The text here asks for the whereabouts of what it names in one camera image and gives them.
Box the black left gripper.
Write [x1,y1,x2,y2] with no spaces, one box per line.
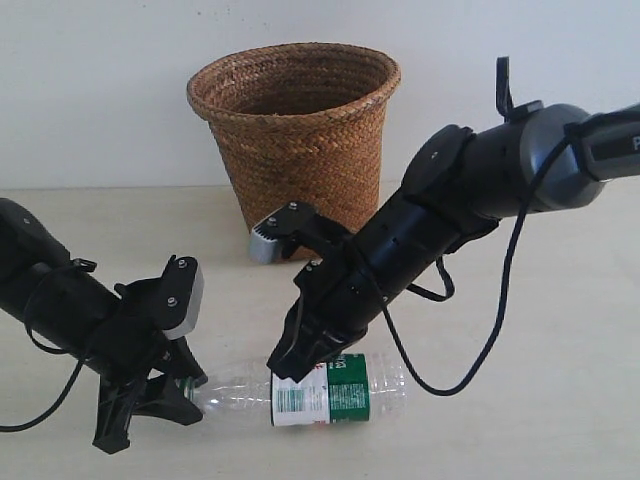
[88,256,208,454]

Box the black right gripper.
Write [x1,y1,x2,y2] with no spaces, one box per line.
[266,201,401,385]

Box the clear plastic bottle green label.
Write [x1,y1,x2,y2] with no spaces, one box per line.
[176,353,407,431]

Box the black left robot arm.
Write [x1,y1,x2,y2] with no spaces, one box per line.
[1,198,207,454]

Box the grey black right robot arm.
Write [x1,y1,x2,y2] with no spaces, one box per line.
[264,102,639,381]

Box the brown woven wicker basket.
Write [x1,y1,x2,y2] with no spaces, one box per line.
[186,42,401,232]

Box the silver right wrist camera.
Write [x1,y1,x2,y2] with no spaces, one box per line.
[248,200,321,266]

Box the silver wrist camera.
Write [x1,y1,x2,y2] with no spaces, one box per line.
[161,256,205,340]
[248,200,321,266]

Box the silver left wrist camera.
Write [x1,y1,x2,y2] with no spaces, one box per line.
[161,256,205,340]

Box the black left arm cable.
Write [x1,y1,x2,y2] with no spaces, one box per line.
[0,258,101,432]

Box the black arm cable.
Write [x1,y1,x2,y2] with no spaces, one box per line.
[0,258,101,432]
[349,122,586,399]

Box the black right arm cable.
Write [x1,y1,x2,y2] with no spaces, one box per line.
[349,122,586,399]

